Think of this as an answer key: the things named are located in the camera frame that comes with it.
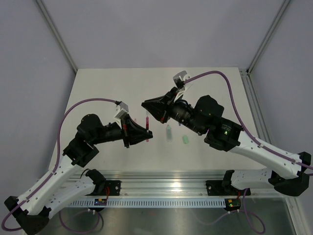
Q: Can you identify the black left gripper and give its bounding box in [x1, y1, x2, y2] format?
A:
[91, 114, 153, 148]

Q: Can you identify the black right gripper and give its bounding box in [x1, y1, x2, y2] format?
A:
[143, 87, 206, 136]

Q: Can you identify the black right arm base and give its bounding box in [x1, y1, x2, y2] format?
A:
[205, 170, 245, 196]

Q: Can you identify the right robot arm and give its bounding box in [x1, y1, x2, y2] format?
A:
[141, 88, 311, 197]

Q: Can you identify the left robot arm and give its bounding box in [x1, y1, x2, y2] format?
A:
[4, 114, 153, 235]

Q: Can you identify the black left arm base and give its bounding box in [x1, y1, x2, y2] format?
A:
[85, 169, 121, 196]

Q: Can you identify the pink highlighter pen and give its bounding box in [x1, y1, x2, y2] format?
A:
[146, 111, 149, 142]

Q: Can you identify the green highlighter pen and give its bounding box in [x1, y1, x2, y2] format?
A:
[166, 125, 173, 142]

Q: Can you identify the green highlighter cap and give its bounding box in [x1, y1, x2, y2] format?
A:
[182, 135, 189, 144]

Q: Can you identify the left controller board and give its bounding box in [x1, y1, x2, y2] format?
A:
[94, 198, 107, 207]

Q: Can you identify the controller board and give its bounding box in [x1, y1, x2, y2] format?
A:
[94, 198, 107, 207]
[225, 199, 241, 209]

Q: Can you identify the right controller board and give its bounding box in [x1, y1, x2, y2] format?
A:
[225, 199, 241, 209]

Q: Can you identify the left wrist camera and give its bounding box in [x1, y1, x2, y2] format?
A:
[114, 101, 129, 126]

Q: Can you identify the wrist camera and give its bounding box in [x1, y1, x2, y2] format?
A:
[173, 70, 191, 102]
[114, 101, 129, 126]

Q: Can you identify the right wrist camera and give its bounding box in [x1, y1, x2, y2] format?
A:
[173, 70, 191, 102]

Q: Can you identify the aluminium rail frame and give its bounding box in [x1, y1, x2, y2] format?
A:
[31, 170, 298, 199]

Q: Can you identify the white slotted cable duct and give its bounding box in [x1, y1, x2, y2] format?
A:
[70, 198, 226, 208]

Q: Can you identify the right side aluminium rail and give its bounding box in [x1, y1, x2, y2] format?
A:
[239, 69, 272, 144]

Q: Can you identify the left aluminium corner post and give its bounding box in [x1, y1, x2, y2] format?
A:
[34, 0, 78, 74]

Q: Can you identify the aluminium corner post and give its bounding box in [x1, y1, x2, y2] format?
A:
[34, 0, 78, 74]
[246, 0, 293, 75]

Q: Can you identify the right aluminium corner post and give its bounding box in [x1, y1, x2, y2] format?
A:
[246, 0, 293, 75]

